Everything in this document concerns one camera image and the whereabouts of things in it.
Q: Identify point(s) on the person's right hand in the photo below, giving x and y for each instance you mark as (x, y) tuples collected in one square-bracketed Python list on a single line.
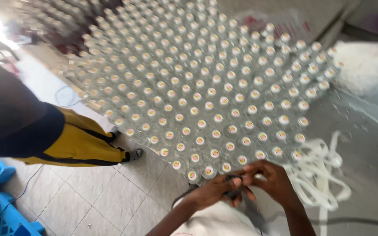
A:
[(272, 180)]

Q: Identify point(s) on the person's left hand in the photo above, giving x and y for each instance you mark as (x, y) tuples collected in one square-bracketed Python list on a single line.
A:
[(210, 191)]

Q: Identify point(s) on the person's left fingers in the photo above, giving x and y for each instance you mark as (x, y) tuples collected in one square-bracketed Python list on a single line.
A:
[(233, 183)]

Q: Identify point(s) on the person's right fingers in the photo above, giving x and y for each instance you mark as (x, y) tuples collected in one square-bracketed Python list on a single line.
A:
[(250, 177)]

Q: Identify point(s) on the small black object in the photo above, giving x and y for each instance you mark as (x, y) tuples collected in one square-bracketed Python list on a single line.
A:
[(232, 193)]

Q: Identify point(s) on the group of clear capped bottles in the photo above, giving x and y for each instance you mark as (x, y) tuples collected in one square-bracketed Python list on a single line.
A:
[(205, 82)]

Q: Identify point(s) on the clear plastic sheet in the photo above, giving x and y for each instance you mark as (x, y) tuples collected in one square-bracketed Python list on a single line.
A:
[(366, 108)]

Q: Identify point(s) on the clear bag with red print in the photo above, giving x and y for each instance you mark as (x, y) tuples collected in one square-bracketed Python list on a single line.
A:
[(284, 24)]

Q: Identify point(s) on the white bag of caps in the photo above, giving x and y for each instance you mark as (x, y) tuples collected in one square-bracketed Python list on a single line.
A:
[(363, 65)]

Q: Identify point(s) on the blue plastic crate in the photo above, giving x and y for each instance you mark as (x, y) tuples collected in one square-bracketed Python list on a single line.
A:
[(5, 213)]

